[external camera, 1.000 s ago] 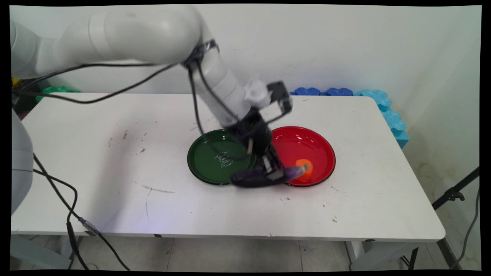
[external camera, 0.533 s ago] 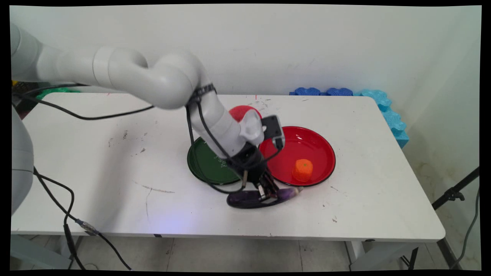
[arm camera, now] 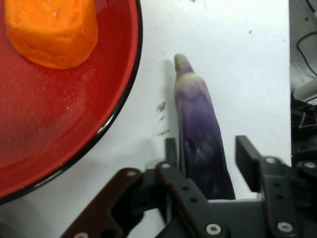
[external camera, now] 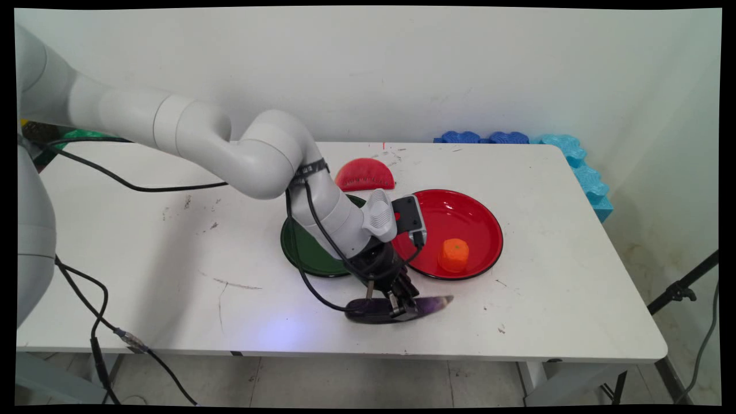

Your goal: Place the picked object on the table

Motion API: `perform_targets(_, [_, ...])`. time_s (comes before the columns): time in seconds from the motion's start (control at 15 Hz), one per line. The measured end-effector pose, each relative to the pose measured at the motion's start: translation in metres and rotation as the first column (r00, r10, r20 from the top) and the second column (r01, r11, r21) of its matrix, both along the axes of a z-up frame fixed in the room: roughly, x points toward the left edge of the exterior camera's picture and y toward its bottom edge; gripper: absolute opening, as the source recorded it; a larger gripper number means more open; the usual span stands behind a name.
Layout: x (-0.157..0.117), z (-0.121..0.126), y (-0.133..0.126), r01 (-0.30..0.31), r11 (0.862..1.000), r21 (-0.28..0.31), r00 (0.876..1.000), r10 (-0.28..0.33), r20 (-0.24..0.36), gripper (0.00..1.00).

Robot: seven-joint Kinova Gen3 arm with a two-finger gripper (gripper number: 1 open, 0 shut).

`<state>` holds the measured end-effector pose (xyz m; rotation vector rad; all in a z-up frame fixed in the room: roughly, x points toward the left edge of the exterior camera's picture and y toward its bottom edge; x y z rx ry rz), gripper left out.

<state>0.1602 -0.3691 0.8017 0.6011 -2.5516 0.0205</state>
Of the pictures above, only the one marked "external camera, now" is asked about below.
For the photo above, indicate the purple toy eggplant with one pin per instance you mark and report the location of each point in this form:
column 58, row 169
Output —
column 431, row 305

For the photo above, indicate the red round plate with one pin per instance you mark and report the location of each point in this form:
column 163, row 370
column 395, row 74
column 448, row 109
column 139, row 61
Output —
column 460, row 215

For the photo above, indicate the green object behind arm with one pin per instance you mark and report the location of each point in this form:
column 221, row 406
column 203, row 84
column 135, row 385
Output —
column 80, row 135

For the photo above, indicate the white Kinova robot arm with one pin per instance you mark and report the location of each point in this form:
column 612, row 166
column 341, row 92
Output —
column 190, row 129

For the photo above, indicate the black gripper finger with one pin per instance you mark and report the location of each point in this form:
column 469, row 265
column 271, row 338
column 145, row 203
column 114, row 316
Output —
column 370, row 290
column 404, row 305

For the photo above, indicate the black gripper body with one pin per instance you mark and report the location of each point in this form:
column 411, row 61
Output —
column 376, row 261

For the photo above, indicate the black tripod stand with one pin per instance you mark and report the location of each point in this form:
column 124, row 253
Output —
column 678, row 290

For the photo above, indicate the blue foam mat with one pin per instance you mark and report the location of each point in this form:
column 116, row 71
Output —
column 457, row 137
column 509, row 137

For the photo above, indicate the green round plate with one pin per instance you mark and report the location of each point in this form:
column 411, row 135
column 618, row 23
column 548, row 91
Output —
column 313, row 261

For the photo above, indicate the cyan foam mat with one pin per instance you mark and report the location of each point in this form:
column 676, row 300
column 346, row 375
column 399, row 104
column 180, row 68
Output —
column 592, row 184

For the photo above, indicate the toy watermelon slice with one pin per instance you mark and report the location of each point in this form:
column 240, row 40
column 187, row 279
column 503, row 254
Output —
column 362, row 172

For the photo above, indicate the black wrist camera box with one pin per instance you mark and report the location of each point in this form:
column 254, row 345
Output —
column 409, row 215

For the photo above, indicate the orange toy carrot piece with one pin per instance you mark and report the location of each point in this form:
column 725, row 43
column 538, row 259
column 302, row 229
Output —
column 454, row 256

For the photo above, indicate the white table leg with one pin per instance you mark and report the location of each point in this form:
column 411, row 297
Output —
column 540, row 379
column 46, row 374

